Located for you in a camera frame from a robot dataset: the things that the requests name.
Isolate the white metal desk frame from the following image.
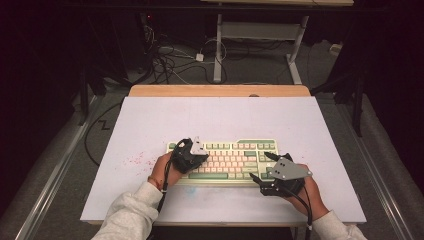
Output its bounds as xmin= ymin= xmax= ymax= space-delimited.
xmin=199 ymin=0 xmax=355 ymax=86

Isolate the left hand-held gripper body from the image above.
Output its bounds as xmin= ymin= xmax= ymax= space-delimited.
xmin=171 ymin=136 xmax=210 ymax=175

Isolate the person's left hand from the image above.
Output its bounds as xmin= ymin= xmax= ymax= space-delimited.
xmin=148 ymin=152 xmax=184 ymax=192

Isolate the aluminium floor rail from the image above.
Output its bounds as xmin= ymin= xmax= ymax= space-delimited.
xmin=335 ymin=99 xmax=415 ymax=240
xmin=14 ymin=94 xmax=103 ymax=240

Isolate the white cover board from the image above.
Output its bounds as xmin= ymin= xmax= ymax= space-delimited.
xmin=80 ymin=96 xmax=367 ymax=225

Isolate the tangle of floor cables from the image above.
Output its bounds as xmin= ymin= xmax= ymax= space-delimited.
xmin=142 ymin=23 xmax=228 ymax=86

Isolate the long black floor cable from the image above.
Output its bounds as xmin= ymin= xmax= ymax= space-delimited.
xmin=83 ymin=101 xmax=123 ymax=168

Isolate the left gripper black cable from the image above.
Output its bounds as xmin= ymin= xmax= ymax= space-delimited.
xmin=155 ymin=138 xmax=188 ymax=215

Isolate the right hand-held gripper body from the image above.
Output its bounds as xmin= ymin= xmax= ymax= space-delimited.
xmin=259 ymin=152 xmax=314 ymax=198

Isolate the black metal stand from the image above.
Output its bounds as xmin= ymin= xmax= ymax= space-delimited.
xmin=311 ymin=71 xmax=365 ymax=138

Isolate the person's right hand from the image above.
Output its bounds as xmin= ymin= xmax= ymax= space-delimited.
xmin=283 ymin=163 xmax=330 ymax=221

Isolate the cream and green keyboard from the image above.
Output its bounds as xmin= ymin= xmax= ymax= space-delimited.
xmin=166 ymin=138 xmax=280 ymax=187

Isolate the white power strip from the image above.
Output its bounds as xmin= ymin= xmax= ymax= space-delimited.
xmin=328 ymin=43 xmax=343 ymax=57

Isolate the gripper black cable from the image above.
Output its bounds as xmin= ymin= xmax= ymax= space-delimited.
xmin=155 ymin=138 xmax=188 ymax=215
xmin=277 ymin=183 xmax=315 ymax=240

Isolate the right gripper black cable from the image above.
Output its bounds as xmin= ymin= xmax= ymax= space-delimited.
xmin=277 ymin=183 xmax=315 ymax=240

